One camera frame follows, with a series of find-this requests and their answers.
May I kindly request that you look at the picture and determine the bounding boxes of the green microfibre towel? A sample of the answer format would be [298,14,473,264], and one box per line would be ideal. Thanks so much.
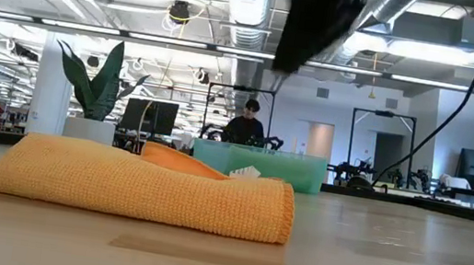
[223,144,328,196]

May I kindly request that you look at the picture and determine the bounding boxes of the orange microfibre towel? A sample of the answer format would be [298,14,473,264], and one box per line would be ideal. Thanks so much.
[0,120,304,248]

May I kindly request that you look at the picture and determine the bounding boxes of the yellow hanging pendant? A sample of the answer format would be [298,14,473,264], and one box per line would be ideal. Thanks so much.
[365,53,382,100]

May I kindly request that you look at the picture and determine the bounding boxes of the green snake plant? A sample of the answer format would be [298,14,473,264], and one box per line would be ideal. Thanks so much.
[46,31,156,129]

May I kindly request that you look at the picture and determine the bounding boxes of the person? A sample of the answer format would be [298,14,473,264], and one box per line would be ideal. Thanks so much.
[219,95,271,149]

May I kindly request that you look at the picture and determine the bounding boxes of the white building column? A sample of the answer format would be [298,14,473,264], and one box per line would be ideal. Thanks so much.
[25,29,80,140]

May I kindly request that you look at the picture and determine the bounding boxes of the black monitor on stand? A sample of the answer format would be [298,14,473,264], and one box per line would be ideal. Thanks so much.
[119,95,180,139]

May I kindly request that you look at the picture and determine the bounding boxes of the teal translucent plastic bin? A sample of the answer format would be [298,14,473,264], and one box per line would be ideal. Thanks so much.
[187,136,330,198]

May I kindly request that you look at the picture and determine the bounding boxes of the white fabric bundle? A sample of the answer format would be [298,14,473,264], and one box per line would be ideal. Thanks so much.
[437,172,474,191]

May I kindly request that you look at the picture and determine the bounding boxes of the silver ventilation duct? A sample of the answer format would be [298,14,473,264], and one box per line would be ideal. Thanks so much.
[334,0,426,77]
[211,0,284,93]

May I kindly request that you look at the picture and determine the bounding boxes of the long black arm cable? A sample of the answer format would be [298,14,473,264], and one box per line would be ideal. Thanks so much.
[371,0,474,201]

